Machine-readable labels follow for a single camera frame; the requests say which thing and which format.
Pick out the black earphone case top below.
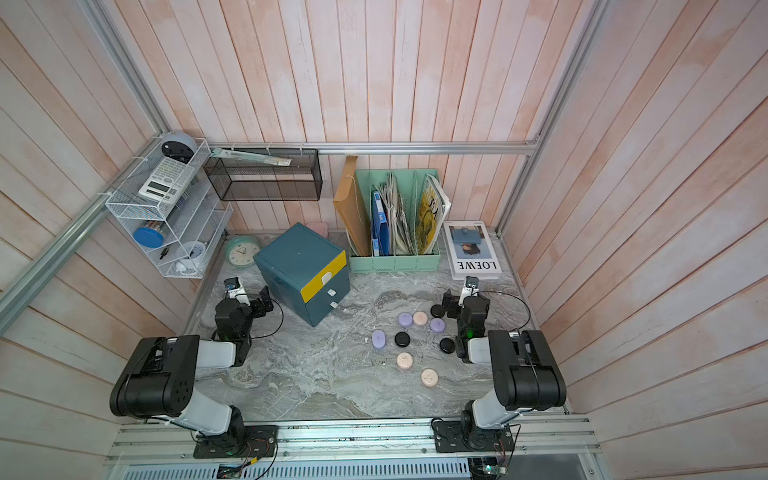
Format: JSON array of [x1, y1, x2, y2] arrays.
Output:
[[430, 304, 446, 318]]

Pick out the black earphone case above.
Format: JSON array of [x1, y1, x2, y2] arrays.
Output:
[[394, 331, 411, 348], [430, 304, 446, 318], [439, 338, 456, 355]]

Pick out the teal drawer cabinet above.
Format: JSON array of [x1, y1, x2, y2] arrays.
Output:
[[255, 223, 351, 327]]

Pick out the yellow drawer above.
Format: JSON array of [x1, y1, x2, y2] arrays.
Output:
[[300, 250, 347, 303]]

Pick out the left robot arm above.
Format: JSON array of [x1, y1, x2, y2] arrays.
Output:
[[109, 278, 274, 455]]

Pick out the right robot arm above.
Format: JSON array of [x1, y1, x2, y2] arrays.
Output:
[[433, 291, 567, 452]]

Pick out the purple earphone case right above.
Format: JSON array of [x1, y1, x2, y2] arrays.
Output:
[[429, 318, 446, 333]]

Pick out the purple earphone case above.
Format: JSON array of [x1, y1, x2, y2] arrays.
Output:
[[371, 330, 387, 350], [397, 312, 413, 328], [429, 318, 446, 333]]

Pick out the pink earphone case top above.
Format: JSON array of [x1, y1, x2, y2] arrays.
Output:
[[412, 311, 429, 326]]

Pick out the pink earphone case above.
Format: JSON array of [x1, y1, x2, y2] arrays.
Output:
[[412, 311, 429, 326], [396, 352, 414, 371], [420, 368, 439, 388]]

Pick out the purple earphone case top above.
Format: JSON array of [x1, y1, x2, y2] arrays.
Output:
[[397, 312, 413, 328]]

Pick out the LOEWE book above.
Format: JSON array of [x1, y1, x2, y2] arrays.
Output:
[[443, 221, 502, 281]]

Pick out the green alarm clock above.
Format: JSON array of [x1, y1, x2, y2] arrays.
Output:
[[225, 235, 261, 268]]

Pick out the pink earphone case middle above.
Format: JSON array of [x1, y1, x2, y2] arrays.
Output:
[[396, 352, 414, 371]]

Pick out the pink earphone case bottom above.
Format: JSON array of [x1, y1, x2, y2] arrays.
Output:
[[420, 368, 439, 388]]

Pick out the purple earphone case left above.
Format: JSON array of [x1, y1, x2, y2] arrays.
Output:
[[371, 330, 387, 350]]

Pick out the newspapers in organizer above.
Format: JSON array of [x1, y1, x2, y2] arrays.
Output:
[[379, 172, 417, 256]]

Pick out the yellow magazine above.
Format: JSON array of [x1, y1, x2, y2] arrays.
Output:
[[415, 174, 451, 255]]

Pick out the blue binder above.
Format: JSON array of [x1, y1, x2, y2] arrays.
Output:
[[371, 190, 391, 256]]

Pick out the green file organizer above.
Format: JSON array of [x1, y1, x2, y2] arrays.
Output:
[[350, 169, 440, 273]]

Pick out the blue lid jar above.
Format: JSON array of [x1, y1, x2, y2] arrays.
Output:
[[132, 220, 165, 249]]

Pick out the black mesh basket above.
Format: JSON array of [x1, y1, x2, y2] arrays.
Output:
[[204, 147, 323, 202]]

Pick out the brown envelope folder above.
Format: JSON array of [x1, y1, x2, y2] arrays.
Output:
[[333, 156, 371, 257]]

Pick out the white calculator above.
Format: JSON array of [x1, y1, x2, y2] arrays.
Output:
[[138, 157, 195, 204]]

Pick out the ruler on basket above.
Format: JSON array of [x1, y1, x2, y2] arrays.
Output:
[[211, 148, 292, 167]]

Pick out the round grey speaker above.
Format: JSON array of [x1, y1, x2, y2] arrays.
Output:
[[161, 132, 198, 164]]

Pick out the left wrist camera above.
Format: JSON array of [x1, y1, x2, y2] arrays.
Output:
[[224, 277, 250, 305]]

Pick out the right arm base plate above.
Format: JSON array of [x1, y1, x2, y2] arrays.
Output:
[[430, 418, 515, 453]]

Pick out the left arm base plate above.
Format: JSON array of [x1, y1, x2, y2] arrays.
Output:
[[193, 425, 279, 459]]

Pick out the white wire shelf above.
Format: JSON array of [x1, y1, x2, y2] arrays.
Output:
[[106, 135, 232, 279]]

